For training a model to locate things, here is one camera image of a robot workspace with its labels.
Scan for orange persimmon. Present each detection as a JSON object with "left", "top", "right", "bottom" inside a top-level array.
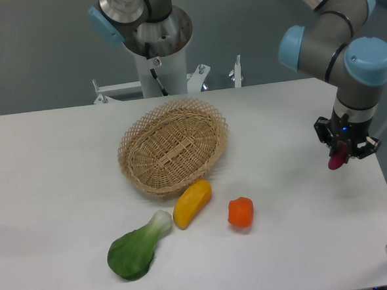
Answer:
[{"left": 228, "top": 197, "right": 254, "bottom": 228}]

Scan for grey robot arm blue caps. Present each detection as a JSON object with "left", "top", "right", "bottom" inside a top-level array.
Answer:
[{"left": 278, "top": 0, "right": 387, "bottom": 170}]

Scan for green bok choy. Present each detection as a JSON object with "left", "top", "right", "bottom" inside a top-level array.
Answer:
[{"left": 107, "top": 210, "right": 172, "bottom": 281}]

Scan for woven wicker basket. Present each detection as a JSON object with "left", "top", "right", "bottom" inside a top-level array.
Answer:
[{"left": 117, "top": 97, "right": 229, "bottom": 197}]

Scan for yellow mango half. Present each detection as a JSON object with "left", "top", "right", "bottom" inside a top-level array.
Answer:
[{"left": 173, "top": 179, "right": 212, "bottom": 230}]

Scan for black cable on pedestal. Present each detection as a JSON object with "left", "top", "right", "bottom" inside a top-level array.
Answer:
[{"left": 143, "top": 40, "right": 169, "bottom": 98}]

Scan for white clamp bracket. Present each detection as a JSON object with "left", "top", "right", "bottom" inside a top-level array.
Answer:
[{"left": 229, "top": 54, "right": 244, "bottom": 88}]

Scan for white robot pedestal with base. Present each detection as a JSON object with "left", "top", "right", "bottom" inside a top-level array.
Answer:
[{"left": 86, "top": 0, "right": 198, "bottom": 102}]

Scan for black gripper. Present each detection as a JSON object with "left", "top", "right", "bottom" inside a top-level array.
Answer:
[{"left": 314, "top": 104, "right": 380, "bottom": 159}]

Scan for purple sweet potato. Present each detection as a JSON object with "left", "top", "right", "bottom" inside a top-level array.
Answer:
[{"left": 328, "top": 142, "right": 348, "bottom": 170}]

